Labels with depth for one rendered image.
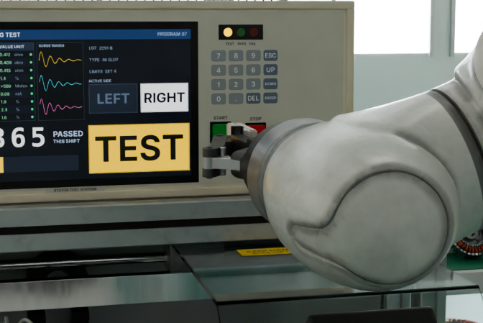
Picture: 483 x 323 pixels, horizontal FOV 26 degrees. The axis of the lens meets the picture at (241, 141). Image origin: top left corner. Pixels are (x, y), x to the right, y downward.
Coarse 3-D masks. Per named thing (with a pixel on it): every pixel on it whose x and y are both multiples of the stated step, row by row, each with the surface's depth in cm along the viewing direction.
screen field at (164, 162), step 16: (96, 128) 107; (112, 128) 108; (128, 128) 108; (144, 128) 108; (160, 128) 109; (176, 128) 109; (96, 144) 108; (112, 144) 108; (128, 144) 108; (144, 144) 109; (160, 144) 109; (176, 144) 109; (96, 160) 108; (112, 160) 108; (128, 160) 108; (144, 160) 109; (160, 160) 109; (176, 160) 110
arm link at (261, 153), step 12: (288, 120) 80; (300, 120) 79; (312, 120) 78; (276, 132) 78; (288, 132) 76; (264, 144) 78; (276, 144) 75; (252, 156) 79; (264, 156) 76; (252, 168) 78; (264, 168) 75; (252, 180) 78; (252, 192) 79; (264, 216) 78
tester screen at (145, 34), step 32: (0, 32) 104; (32, 32) 105; (64, 32) 105; (96, 32) 106; (128, 32) 107; (160, 32) 108; (0, 64) 104; (32, 64) 105; (64, 64) 106; (96, 64) 107; (128, 64) 107; (160, 64) 108; (0, 96) 105; (32, 96) 106; (64, 96) 106; (64, 128) 107
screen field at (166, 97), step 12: (96, 84) 107; (108, 84) 107; (120, 84) 107; (132, 84) 108; (144, 84) 108; (156, 84) 108; (168, 84) 108; (180, 84) 109; (96, 96) 107; (108, 96) 107; (120, 96) 107; (132, 96) 108; (144, 96) 108; (156, 96) 108; (168, 96) 109; (180, 96) 109; (96, 108) 107; (108, 108) 107; (120, 108) 108; (132, 108) 108; (144, 108) 108; (156, 108) 108; (168, 108) 109; (180, 108) 109
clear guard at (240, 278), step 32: (192, 256) 105; (224, 256) 105; (256, 256) 105; (288, 256) 105; (224, 288) 93; (256, 288) 93; (288, 288) 93; (320, 288) 93; (352, 288) 93; (416, 288) 93; (448, 288) 93; (224, 320) 88; (256, 320) 88; (288, 320) 89; (448, 320) 91; (480, 320) 92
